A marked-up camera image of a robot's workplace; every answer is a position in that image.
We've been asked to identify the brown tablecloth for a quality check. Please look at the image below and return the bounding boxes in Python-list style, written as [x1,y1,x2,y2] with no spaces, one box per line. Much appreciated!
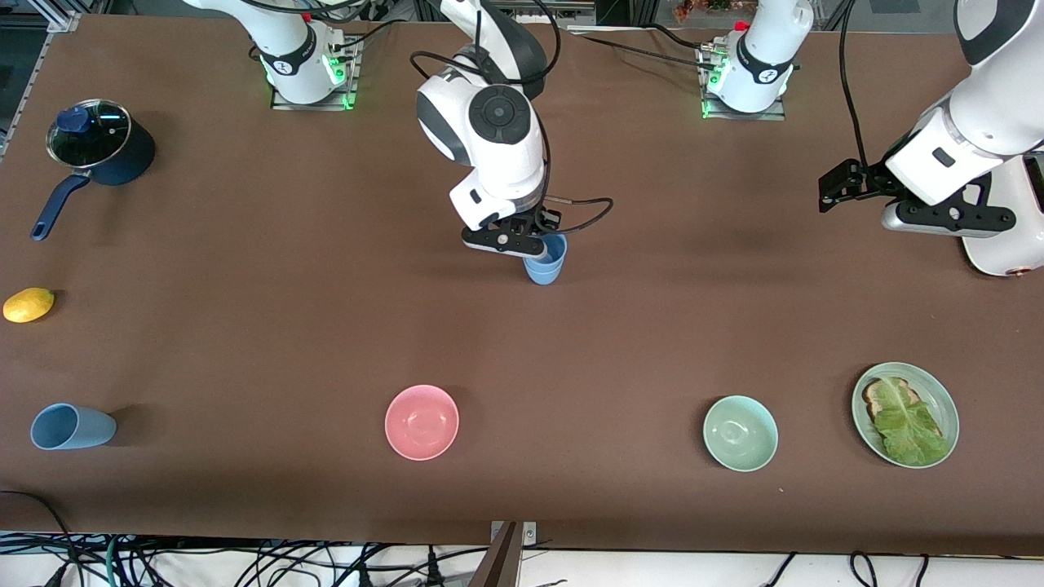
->
[0,14,1044,557]

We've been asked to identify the toast slice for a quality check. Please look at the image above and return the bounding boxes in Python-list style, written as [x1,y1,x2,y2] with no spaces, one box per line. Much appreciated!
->
[862,377,947,445]

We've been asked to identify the pink bowl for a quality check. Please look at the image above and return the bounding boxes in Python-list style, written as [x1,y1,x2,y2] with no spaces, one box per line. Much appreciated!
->
[384,384,461,462]

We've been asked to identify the pale green plate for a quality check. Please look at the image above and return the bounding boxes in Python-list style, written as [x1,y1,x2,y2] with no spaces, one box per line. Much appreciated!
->
[851,361,961,470]

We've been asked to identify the green lettuce leaf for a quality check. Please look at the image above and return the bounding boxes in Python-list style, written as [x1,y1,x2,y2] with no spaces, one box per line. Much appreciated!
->
[871,377,952,468]

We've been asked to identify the pale green bowl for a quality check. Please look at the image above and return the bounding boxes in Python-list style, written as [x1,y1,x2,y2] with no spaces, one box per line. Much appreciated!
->
[702,395,780,474]

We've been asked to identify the grey metal bar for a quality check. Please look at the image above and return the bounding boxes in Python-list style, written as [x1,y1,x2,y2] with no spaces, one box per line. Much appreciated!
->
[468,522,524,587]

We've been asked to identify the dark blue saucepan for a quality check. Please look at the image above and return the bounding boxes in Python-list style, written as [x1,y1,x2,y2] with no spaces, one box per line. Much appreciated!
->
[30,98,157,243]

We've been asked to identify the glass pot lid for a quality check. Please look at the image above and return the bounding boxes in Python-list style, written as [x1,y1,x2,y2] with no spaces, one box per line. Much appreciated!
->
[46,99,133,170]

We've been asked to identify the yellow lemon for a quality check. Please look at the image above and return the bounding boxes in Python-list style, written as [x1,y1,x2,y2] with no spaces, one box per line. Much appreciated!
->
[2,287,56,324]

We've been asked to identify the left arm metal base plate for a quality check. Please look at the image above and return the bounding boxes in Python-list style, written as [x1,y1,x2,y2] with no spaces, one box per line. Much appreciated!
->
[700,41,789,122]

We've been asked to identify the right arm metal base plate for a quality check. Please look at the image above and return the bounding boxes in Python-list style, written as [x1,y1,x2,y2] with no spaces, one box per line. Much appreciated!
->
[270,37,361,113]

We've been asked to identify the black cable on table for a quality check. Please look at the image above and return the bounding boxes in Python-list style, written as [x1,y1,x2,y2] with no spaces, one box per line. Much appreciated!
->
[569,23,720,74]

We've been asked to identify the black base cable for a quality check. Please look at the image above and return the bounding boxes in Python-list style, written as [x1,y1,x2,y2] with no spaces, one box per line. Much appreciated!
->
[329,16,406,63]

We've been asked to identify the metal table bracket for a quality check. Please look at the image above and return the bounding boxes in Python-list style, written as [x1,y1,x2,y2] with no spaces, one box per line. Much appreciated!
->
[489,520,538,546]

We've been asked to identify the aluminium frame profile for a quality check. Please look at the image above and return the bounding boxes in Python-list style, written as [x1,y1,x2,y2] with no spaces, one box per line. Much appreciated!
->
[0,10,83,157]

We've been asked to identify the black floor cable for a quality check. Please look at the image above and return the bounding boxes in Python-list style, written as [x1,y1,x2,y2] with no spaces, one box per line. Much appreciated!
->
[0,489,84,587]

